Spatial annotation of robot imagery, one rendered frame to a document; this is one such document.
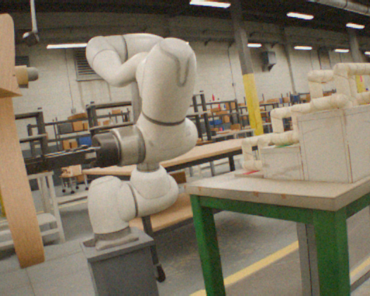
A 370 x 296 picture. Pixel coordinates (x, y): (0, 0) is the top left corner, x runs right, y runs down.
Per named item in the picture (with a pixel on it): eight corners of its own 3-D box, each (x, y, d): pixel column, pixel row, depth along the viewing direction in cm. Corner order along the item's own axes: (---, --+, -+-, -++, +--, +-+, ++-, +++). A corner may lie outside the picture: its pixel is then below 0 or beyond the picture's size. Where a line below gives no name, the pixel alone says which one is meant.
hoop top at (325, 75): (315, 81, 78) (313, 68, 78) (306, 83, 81) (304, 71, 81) (357, 79, 88) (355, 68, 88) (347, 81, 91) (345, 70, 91)
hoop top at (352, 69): (342, 75, 71) (339, 62, 71) (331, 77, 74) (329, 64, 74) (382, 73, 81) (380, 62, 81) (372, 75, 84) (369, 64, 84)
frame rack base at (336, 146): (354, 183, 70) (344, 108, 69) (304, 181, 83) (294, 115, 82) (403, 160, 83) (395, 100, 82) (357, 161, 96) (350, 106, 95)
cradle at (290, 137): (299, 144, 86) (297, 132, 85) (269, 145, 96) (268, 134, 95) (306, 142, 87) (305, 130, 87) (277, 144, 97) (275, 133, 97)
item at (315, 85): (321, 111, 79) (314, 75, 78) (311, 113, 82) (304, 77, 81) (328, 111, 81) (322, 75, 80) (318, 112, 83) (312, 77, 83)
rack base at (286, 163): (306, 181, 83) (301, 146, 82) (263, 178, 97) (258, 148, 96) (359, 161, 96) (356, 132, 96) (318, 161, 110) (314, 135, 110)
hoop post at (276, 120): (280, 145, 93) (275, 113, 93) (273, 146, 96) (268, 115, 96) (287, 144, 95) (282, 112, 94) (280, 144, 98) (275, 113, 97)
